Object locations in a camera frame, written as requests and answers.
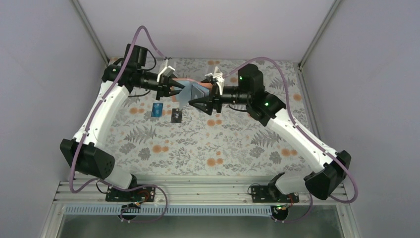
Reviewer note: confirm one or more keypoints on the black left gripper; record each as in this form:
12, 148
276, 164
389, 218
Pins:
165, 88

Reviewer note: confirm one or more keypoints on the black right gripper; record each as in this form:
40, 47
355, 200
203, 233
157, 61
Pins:
214, 96

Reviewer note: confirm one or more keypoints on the blue credit card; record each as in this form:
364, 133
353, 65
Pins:
157, 110

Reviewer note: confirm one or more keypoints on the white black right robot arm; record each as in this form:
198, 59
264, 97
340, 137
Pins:
327, 165

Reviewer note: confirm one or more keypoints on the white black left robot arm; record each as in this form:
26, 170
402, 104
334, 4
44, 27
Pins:
85, 152

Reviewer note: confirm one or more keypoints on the floral patterned table mat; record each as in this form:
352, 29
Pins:
230, 143

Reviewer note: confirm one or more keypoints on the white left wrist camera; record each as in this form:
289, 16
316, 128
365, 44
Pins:
165, 70

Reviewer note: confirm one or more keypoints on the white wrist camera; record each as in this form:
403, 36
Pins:
216, 77
165, 70

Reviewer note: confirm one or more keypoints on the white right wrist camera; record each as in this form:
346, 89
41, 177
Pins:
216, 77

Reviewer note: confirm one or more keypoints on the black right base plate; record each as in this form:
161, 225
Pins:
266, 194

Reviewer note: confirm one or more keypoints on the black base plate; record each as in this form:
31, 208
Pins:
146, 194
266, 194

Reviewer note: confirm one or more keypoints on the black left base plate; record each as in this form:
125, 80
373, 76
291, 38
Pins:
146, 194

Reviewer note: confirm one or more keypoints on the aluminium mounting rail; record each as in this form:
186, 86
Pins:
180, 190

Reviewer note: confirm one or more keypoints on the grey slotted cable duct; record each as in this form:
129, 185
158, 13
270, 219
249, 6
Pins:
171, 210

